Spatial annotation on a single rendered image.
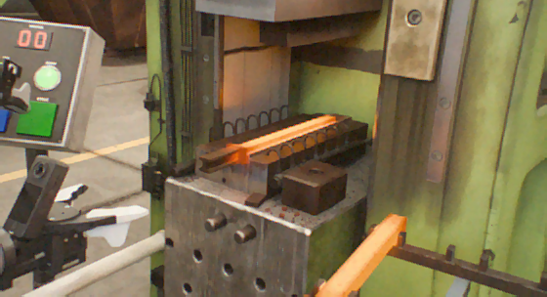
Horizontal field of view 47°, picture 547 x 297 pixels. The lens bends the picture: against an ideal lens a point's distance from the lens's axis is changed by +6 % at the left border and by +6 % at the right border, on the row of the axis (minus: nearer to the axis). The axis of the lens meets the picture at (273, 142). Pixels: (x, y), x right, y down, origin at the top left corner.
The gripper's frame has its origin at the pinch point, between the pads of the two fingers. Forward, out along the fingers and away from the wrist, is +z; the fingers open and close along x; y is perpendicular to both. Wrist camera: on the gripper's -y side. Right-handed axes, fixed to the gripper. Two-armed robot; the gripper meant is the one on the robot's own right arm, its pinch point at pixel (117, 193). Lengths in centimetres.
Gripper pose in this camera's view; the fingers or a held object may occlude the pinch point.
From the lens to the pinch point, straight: 102.4
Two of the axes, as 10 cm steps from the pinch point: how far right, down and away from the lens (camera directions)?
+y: -0.5, 9.5, 3.1
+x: 8.0, 2.2, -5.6
